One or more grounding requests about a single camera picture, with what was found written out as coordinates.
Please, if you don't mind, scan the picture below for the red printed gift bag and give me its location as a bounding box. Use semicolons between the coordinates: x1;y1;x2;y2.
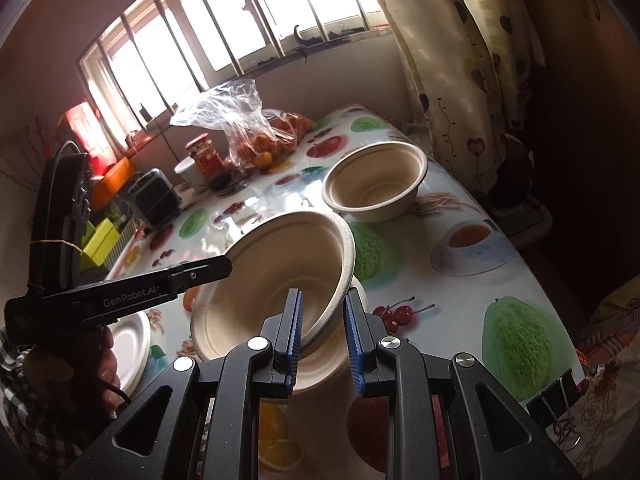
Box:
65;102;113;171

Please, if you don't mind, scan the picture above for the black cable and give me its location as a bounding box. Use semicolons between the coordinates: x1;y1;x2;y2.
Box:
97;377;133;406

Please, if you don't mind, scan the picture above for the beige paper bowl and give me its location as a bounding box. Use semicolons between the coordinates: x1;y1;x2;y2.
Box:
200;284;370;395
321;141;429;223
191;210;357;361

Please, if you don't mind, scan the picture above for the large lime green box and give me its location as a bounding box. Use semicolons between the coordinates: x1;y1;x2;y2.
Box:
92;219;121;267

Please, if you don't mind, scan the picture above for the dried twig bouquet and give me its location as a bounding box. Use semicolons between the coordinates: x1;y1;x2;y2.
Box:
0;115;51;181

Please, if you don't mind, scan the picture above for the orange plastic box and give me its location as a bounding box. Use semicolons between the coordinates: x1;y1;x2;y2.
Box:
92;156;135;208

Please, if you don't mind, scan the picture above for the grey zigzag patterned box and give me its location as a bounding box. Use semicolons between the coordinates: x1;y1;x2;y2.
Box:
107;220;140;257

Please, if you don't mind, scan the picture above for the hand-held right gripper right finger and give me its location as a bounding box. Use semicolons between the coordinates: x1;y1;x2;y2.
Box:
344;290;583;480

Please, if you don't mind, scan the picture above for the barred window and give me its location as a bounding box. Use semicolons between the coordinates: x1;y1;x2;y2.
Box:
77;0;391;136

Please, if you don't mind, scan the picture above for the small lime green box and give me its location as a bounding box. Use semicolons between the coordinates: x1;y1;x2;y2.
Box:
82;220;99;257

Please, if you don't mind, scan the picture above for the heart printed beige curtain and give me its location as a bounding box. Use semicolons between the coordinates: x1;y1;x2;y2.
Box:
360;0;546;196

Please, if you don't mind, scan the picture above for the black binder clip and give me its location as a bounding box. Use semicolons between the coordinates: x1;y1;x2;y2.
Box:
525;369;583;448

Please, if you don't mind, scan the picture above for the white low box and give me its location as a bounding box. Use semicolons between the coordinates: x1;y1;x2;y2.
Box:
487;200;555;252

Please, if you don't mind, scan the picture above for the floral beige cloth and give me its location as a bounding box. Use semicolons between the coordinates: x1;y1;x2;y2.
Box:
545;350;640;466

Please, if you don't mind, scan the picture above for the small grey fan heater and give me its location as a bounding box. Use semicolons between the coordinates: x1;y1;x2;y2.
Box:
127;169;182;228

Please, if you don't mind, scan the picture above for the fruit printed tablecloth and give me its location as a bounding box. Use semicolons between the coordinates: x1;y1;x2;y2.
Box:
107;104;586;480

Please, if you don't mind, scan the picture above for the white paper plate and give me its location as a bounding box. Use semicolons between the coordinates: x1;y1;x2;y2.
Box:
107;310;151;386
111;314;152;392
112;317;152;397

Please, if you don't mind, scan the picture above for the person's left forearm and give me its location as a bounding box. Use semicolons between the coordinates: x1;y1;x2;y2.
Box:
0;340;116;461

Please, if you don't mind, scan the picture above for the clear plastic bag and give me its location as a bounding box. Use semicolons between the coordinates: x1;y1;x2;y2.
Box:
170;78;316;171

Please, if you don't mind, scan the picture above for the dark bundle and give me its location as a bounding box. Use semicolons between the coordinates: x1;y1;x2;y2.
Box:
492;135;543;206

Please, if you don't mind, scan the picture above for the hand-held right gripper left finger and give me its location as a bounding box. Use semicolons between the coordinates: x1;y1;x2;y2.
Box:
65;287;305;480

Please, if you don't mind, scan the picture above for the bunch of small oranges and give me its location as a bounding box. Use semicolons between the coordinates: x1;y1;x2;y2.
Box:
227;112;313;170

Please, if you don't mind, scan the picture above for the red label glass jar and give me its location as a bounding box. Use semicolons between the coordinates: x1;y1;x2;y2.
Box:
185;133;231;191

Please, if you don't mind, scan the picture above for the white paper tub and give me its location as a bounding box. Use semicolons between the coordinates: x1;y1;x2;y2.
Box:
174;157;208;193

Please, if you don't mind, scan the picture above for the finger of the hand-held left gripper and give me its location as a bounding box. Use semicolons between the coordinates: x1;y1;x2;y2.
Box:
159;255;234;295

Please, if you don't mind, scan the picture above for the person's left hand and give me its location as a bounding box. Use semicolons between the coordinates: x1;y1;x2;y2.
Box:
22;327;123;413

